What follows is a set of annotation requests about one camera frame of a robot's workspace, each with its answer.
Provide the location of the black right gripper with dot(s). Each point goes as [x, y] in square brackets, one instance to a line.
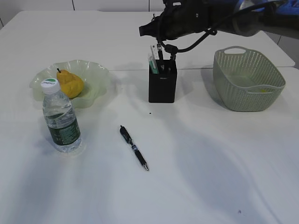
[180, 18]

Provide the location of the black pen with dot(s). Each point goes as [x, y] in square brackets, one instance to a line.
[173, 57]
[160, 52]
[135, 149]

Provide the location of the clear plastic ruler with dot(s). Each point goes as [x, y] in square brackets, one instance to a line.
[154, 52]

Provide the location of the teal eraser pen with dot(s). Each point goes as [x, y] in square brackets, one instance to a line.
[152, 64]

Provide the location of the yellow pear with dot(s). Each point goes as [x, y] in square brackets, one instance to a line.
[71, 85]

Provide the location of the clear plastic water bottle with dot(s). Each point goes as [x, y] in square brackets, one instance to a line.
[60, 117]

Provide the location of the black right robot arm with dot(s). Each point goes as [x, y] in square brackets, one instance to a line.
[240, 17]

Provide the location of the black square pen holder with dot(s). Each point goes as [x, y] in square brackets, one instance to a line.
[162, 86]

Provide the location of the green plastic woven basket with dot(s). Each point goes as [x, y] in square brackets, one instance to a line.
[238, 78]

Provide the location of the green wavy glass plate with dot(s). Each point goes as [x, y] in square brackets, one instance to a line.
[95, 77]

